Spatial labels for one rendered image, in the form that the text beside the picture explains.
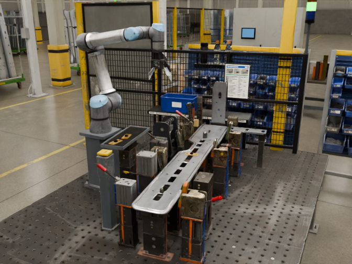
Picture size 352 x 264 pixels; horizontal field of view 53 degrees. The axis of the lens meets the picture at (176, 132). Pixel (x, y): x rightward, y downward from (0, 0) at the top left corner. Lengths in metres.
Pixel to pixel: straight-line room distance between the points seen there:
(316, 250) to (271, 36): 6.28
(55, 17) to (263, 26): 5.12
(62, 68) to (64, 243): 7.99
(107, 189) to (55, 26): 8.01
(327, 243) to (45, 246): 2.30
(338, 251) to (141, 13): 3.25
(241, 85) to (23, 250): 2.07
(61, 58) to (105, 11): 5.09
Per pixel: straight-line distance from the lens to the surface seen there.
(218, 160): 2.24
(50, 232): 2.13
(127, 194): 1.75
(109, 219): 2.03
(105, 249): 1.93
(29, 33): 8.83
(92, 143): 2.38
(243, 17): 8.94
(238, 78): 3.08
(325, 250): 3.28
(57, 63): 9.73
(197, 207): 1.64
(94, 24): 4.90
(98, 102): 2.31
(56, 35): 9.71
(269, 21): 8.77
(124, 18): 4.58
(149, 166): 1.94
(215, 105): 2.87
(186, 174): 1.96
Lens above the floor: 1.84
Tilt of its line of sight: 19 degrees down
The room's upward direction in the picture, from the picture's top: straight up
